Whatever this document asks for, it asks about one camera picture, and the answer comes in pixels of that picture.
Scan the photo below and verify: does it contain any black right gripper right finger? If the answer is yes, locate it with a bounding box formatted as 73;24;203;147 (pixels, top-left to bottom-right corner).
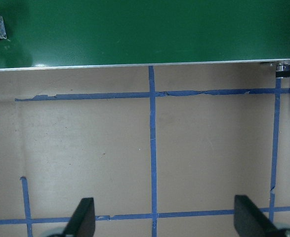
234;195;277;237

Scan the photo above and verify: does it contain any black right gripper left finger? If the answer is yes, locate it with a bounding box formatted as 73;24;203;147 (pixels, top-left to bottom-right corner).
61;197;95;237

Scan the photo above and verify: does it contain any green conveyor belt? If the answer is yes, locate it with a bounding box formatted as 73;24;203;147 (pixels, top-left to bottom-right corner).
0;0;290;71

